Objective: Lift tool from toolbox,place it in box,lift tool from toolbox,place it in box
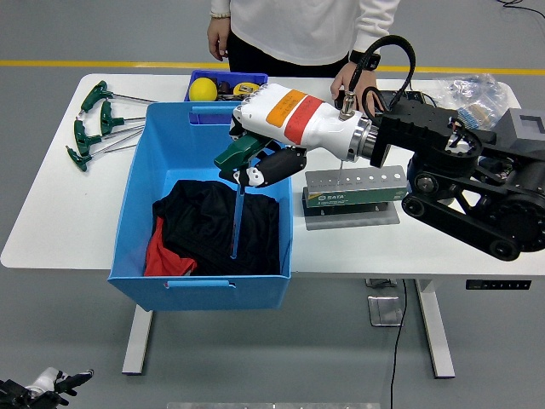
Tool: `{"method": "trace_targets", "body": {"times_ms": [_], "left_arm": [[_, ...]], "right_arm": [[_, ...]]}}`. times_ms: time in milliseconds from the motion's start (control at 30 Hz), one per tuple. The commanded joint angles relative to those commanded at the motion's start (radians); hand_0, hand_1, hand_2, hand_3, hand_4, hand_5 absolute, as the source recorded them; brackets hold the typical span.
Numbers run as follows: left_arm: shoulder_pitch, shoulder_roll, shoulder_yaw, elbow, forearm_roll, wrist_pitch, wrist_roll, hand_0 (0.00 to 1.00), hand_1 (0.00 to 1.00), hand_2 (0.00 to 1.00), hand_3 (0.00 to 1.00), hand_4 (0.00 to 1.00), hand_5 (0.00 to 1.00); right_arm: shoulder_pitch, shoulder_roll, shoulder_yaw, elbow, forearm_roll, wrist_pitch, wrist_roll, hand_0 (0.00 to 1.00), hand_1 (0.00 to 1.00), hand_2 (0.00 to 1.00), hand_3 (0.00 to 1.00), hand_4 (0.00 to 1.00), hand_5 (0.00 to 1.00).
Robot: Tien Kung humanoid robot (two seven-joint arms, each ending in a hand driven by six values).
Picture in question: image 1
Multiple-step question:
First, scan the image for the person's left hand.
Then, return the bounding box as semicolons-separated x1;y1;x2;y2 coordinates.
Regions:
330;62;378;117

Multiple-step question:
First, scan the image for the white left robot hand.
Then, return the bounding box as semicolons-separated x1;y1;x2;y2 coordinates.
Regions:
29;366;95;405

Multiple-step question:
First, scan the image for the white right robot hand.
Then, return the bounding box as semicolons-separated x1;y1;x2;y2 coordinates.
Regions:
217;83;363;189

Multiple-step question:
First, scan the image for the person's right hand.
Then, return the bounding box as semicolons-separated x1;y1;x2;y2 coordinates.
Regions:
207;16;232;61

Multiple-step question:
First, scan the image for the large green T-handle hex key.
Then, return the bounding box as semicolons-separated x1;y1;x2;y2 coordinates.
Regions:
213;135;273;260

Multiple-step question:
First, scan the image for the grey green hex key stand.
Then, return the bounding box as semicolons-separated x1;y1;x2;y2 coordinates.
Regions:
301;164;409;231

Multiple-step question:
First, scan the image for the large light blue plastic box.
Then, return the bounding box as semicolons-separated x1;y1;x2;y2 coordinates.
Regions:
106;101;294;312

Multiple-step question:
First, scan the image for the black wristwatch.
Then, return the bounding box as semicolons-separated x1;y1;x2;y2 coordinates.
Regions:
348;49;382;69

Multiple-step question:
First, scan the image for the small dark blue bin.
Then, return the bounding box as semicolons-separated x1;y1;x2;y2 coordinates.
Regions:
183;70;270;103

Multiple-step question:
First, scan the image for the yellow ball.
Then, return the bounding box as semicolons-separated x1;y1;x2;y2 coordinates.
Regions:
188;78;218;102

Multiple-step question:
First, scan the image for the yellow tape measure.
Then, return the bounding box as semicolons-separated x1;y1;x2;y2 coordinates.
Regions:
232;82;261;98

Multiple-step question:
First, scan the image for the person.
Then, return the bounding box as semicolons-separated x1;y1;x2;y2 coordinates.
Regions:
207;0;402;80

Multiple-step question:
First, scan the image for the white table leg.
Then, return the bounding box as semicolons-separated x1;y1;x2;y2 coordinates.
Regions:
122;304;153;377
415;279;456;379

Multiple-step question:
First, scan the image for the clear bag of blue parts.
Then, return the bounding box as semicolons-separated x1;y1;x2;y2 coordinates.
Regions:
433;72;512;112

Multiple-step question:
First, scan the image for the bag of resistor strips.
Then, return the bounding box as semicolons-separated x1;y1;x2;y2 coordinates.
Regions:
457;104;497;131

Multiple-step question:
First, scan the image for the black cloth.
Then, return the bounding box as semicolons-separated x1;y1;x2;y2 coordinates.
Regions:
152;179;281;277

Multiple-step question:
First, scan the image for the red cloth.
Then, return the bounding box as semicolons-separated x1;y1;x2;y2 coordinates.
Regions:
143;216;198;278

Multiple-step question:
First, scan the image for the grey foam block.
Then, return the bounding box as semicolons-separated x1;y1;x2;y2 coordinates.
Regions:
496;107;545;144

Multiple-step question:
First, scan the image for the metal floor plate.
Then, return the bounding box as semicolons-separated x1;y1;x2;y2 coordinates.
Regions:
367;295;404;327

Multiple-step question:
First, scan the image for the black table control panel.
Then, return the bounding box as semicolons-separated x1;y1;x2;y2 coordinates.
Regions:
464;279;532;291

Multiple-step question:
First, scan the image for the black looped floor cable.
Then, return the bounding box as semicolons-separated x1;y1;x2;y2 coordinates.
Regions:
497;0;545;20

